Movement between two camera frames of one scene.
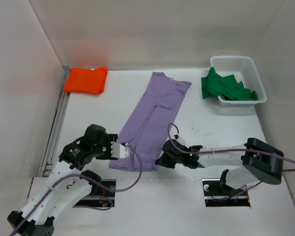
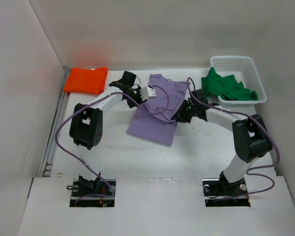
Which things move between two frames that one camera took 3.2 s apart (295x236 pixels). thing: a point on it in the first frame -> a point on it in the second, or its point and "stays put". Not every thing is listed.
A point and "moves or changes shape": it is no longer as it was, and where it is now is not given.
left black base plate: x=103 y=194 stays put
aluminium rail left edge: x=55 y=129 stays put
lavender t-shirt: x=149 y=125 moves or changes shape
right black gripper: x=163 y=161 -> x=180 y=116
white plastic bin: x=245 y=71 stays put
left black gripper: x=108 y=139 -> x=139 y=101
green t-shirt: x=226 y=87 stays put
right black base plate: x=215 y=196 stays put
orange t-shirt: x=86 y=80 stays put
